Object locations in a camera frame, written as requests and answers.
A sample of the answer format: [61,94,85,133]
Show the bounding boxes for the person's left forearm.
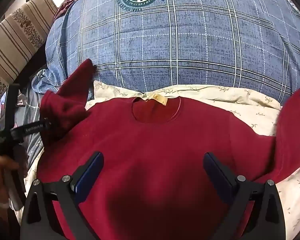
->
[0,192,23,240]

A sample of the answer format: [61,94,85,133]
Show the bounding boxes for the pale pinkish grey cloth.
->
[16,94,28,106]

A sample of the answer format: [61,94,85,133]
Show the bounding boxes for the beige striped headboard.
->
[0,0,58,120]

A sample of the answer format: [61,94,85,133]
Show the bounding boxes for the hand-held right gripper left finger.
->
[20,151,105,240]

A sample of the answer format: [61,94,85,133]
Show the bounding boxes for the maroon patterned cloth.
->
[54,0,98,19]

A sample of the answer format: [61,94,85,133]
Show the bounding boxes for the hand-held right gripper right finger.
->
[203,152,283,240]

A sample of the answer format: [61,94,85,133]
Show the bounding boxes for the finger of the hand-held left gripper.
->
[11,120,56,141]

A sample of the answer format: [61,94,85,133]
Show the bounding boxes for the blue plaid quilt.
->
[45,0,300,105]

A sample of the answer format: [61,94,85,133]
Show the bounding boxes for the dark red sweater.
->
[36,59,300,240]

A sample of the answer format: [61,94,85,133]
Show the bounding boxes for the cream floral bed sheet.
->
[22,80,300,240]

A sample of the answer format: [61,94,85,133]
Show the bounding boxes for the grey plaid pillow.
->
[14,86,50,170]

